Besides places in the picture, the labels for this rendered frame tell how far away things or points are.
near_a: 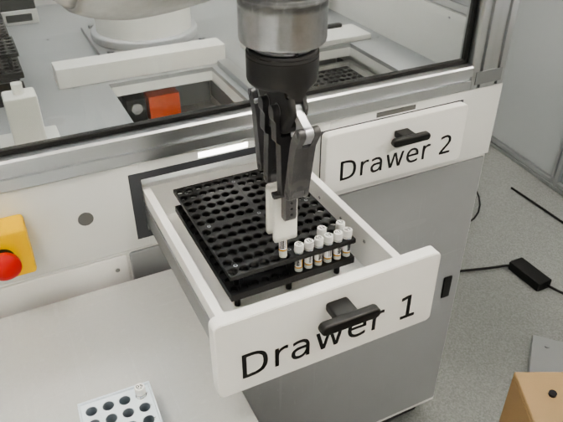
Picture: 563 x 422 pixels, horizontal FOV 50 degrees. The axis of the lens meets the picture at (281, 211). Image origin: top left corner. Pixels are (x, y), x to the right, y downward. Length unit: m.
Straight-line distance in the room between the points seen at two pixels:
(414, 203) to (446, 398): 0.77
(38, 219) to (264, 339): 0.39
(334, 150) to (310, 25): 0.44
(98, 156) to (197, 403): 0.36
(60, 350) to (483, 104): 0.83
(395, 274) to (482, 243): 1.69
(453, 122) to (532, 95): 1.76
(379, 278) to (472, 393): 1.17
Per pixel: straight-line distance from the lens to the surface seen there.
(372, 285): 0.71
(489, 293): 2.18
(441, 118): 1.11
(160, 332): 0.88
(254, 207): 0.85
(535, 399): 0.69
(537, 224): 2.58
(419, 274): 0.75
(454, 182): 1.24
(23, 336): 0.93
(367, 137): 1.03
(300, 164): 0.64
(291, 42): 0.59
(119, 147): 0.87
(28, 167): 0.86
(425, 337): 1.50
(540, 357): 1.96
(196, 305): 0.76
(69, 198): 0.89
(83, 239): 0.93
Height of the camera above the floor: 1.37
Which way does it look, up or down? 34 degrees down
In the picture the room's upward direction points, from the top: straight up
